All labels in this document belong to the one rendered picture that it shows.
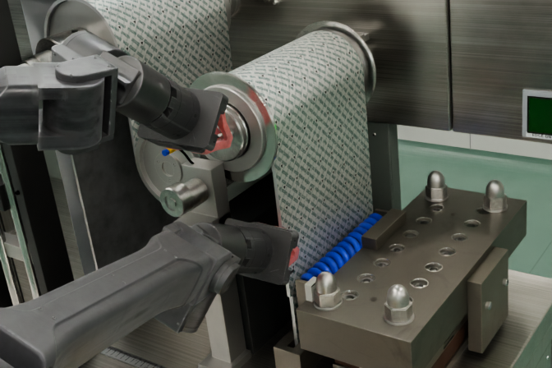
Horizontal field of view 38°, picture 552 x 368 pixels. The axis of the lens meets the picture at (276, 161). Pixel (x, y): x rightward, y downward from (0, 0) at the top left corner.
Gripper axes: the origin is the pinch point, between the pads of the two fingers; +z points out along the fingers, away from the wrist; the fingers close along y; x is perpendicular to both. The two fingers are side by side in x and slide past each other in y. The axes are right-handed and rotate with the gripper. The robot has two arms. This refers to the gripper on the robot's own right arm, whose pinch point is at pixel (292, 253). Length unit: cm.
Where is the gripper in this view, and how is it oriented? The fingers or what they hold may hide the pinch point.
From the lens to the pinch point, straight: 108.0
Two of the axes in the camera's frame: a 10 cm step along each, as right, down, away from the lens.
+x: 1.9, -9.8, 0.3
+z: 5.4, 1.3, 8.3
